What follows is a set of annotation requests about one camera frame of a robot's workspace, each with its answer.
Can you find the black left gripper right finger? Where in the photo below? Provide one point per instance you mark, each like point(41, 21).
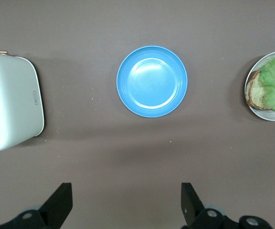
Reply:
point(191, 207)

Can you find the blue plate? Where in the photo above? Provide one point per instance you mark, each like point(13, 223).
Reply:
point(151, 82)

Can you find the beige plate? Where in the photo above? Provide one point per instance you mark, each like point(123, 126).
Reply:
point(264, 115)

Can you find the cream white toaster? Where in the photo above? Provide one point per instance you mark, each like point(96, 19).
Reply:
point(11, 100)

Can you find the brown bread slice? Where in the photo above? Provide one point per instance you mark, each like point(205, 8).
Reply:
point(255, 93)

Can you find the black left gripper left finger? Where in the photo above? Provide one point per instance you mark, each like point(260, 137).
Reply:
point(56, 207)

